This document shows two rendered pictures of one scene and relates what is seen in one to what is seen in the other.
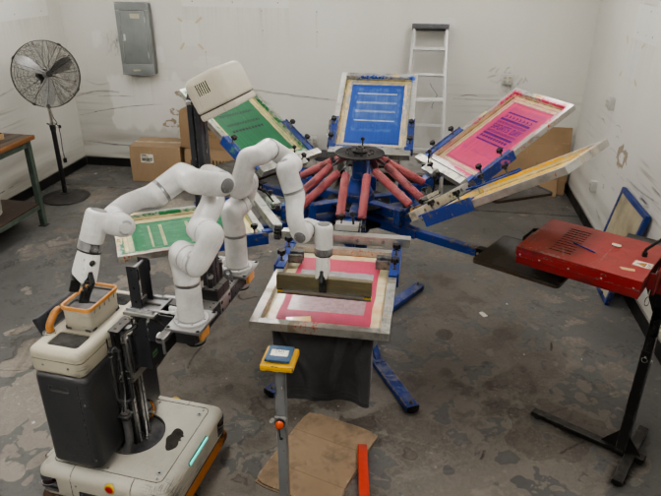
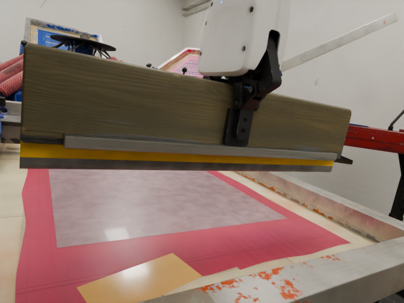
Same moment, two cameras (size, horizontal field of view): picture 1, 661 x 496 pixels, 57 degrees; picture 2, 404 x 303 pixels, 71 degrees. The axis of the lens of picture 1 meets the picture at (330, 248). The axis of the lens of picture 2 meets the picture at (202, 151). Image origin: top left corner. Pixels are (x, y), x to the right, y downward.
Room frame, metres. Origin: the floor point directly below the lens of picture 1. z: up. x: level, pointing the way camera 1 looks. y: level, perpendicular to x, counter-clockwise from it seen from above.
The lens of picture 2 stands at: (2.02, 0.26, 1.13)
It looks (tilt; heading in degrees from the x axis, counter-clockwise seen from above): 11 degrees down; 320
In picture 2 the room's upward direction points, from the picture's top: 8 degrees clockwise
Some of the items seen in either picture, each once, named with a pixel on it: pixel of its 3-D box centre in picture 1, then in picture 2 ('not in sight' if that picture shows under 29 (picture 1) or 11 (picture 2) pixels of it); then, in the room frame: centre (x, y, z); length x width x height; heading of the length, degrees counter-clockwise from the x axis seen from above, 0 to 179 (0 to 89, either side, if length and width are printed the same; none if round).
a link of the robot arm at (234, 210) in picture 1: (234, 217); not in sight; (2.36, 0.40, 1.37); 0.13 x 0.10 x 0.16; 165
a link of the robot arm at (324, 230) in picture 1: (315, 232); not in sight; (2.27, 0.06, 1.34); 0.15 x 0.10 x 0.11; 75
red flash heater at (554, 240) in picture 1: (594, 256); (355, 134); (2.64, -1.28, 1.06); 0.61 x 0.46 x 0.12; 51
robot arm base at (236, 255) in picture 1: (232, 250); not in sight; (2.35, 0.42, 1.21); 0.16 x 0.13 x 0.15; 75
